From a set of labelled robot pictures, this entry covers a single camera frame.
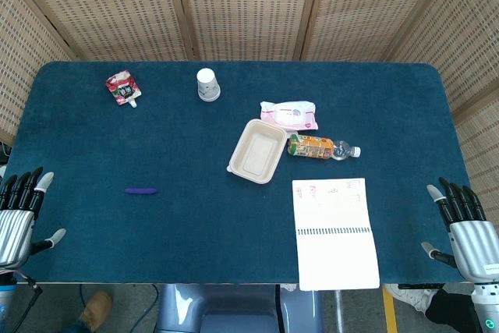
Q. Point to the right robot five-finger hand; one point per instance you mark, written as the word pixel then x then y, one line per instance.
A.
pixel 473 247

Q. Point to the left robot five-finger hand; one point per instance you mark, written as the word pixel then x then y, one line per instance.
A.
pixel 15 235

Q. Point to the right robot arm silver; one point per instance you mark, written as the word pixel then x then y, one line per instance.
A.
pixel 486 309

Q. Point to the black trouser leg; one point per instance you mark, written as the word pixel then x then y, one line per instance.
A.
pixel 448 313

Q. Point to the white sneaker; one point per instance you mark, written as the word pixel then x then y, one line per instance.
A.
pixel 413 298

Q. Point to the brown shoe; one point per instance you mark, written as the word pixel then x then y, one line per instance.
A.
pixel 96 309

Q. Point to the white spiral notebook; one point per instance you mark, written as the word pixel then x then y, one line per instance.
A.
pixel 335 255

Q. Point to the blue table mat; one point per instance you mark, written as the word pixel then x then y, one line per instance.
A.
pixel 156 134

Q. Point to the woven folding screen panel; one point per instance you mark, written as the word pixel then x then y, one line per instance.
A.
pixel 109 9
pixel 370 9
pixel 475 56
pixel 249 9
pixel 19 56

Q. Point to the red drink pouch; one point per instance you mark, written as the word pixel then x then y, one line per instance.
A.
pixel 124 89

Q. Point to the orange label plastic bottle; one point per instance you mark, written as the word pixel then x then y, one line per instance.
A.
pixel 312 147

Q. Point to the white tissue packet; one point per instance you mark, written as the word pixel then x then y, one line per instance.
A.
pixel 290 114

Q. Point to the blue-grey robot torso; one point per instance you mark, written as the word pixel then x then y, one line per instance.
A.
pixel 234 309

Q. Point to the beige food container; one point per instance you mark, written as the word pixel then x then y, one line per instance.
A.
pixel 257 151

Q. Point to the white paper cup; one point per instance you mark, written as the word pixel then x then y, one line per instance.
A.
pixel 207 85

